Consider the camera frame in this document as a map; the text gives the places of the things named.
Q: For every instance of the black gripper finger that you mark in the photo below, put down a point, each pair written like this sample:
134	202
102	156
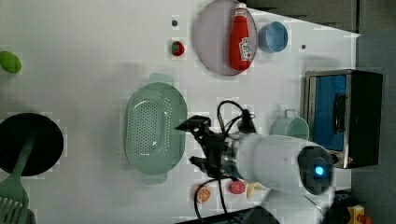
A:
201	163
195	124

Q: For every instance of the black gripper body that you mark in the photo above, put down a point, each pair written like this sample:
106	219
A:
215	149

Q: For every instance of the green plastic strainer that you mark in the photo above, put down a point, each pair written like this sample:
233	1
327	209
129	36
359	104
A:
152	143

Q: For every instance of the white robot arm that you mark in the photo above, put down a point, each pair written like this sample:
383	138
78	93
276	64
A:
297	173

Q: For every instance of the orange slice toy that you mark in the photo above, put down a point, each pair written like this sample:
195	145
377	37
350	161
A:
203	194

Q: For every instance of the toy strawberry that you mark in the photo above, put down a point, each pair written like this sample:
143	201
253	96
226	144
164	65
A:
237	187

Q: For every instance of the toy peeled banana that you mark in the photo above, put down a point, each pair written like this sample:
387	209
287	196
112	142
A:
252	186

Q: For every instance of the green mug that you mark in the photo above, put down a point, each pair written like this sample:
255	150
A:
291	124

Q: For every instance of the red toy tomato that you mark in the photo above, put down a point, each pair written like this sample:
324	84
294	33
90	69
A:
177	48

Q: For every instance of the red ketchup bottle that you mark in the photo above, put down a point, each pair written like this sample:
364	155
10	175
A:
240	51

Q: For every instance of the grey round plate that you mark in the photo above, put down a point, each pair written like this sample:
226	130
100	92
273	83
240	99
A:
212	34

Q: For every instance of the blue cup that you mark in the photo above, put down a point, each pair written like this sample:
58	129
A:
273	37

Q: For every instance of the black toaster oven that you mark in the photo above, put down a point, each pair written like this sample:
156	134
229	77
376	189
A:
343	112

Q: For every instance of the green spatula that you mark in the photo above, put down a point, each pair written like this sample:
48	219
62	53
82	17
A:
14	198

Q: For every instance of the green toy lime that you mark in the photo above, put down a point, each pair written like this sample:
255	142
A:
10	62

